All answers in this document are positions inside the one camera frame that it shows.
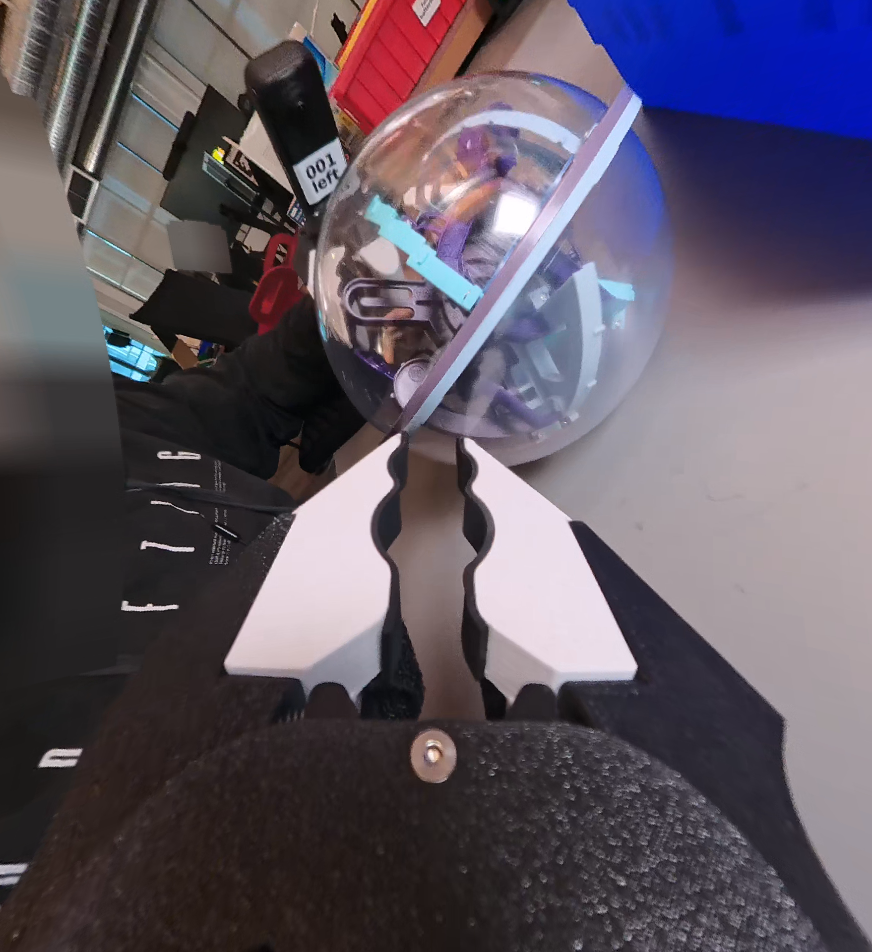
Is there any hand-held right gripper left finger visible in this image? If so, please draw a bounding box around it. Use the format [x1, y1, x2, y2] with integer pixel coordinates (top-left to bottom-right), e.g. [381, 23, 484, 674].
[224, 433, 410, 705]

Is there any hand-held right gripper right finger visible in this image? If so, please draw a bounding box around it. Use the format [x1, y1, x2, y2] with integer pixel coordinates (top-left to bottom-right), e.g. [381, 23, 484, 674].
[456, 439, 640, 708]

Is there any clear maze ball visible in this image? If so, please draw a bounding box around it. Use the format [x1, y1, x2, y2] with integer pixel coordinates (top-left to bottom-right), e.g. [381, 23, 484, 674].
[313, 70, 674, 467]

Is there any person's left forearm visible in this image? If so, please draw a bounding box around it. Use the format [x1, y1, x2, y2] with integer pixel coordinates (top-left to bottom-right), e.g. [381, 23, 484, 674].
[161, 294, 367, 477]

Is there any red plastic bin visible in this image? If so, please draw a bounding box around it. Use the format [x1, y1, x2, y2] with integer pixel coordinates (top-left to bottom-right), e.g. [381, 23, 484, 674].
[329, 0, 494, 128]

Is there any person's black printed hoodie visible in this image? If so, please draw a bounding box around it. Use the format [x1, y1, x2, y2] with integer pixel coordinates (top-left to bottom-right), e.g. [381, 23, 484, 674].
[0, 387, 296, 894]

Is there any blue plastic bin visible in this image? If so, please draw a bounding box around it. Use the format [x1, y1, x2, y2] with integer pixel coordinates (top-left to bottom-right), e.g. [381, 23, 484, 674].
[570, 0, 872, 147]

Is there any red handled basket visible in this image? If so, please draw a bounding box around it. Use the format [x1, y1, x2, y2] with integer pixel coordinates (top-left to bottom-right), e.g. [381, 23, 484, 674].
[249, 233, 311, 340]

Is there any silver air duct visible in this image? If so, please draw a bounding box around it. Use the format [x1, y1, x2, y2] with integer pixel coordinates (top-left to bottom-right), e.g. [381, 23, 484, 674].
[15, 0, 155, 177]

